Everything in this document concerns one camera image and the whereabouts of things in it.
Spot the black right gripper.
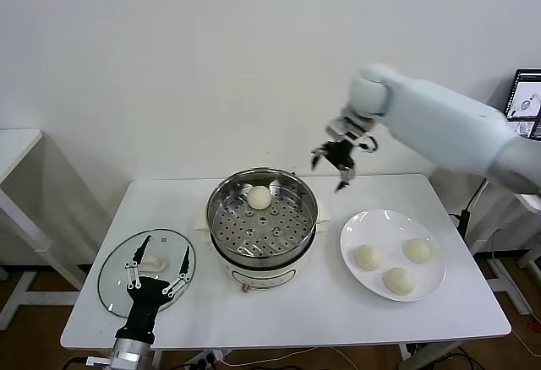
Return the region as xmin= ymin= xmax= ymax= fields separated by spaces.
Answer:
xmin=310 ymin=139 xmax=356 ymax=193

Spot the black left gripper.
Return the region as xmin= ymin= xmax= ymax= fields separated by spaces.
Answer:
xmin=116 ymin=236 xmax=191 ymax=341

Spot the round glass pot lid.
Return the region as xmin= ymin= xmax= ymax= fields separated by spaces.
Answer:
xmin=97 ymin=229 xmax=197 ymax=318

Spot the white steamed baozi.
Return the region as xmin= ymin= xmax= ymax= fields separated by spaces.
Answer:
xmin=402 ymin=237 xmax=434 ymax=264
xmin=352 ymin=244 xmax=384 ymax=272
xmin=382 ymin=267 xmax=416 ymax=297
xmin=246 ymin=186 xmax=272 ymax=210

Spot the stainless steel steamer basket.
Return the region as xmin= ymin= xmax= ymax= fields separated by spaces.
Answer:
xmin=205 ymin=167 xmax=319 ymax=268

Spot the white power strip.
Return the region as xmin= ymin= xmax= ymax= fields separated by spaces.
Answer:
xmin=185 ymin=351 xmax=232 ymax=367

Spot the white electric cooking pot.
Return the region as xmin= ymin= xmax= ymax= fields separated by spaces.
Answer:
xmin=192 ymin=200 xmax=331 ymax=295

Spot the round white plate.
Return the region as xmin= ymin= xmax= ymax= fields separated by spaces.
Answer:
xmin=339 ymin=209 xmax=447 ymax=302

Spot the white empty side table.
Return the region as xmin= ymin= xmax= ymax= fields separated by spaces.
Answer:
xmin=0 ymin=128 xmax=101 ymax=332

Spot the white laptop side table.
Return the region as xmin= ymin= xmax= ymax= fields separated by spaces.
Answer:
xmin=481 ymin=192 xmax=541 ymax=316

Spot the grey open laptop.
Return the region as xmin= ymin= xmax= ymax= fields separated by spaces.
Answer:
xmin=505 ymin=68 xmax=541 ymax=139

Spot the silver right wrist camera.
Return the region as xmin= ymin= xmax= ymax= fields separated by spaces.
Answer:
xmin=325 ymin=116 xmax=354 ymax=139

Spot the white laptop charger cable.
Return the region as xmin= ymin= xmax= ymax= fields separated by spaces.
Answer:
xmin=466 ymin=177 xmax=488 ymax=213

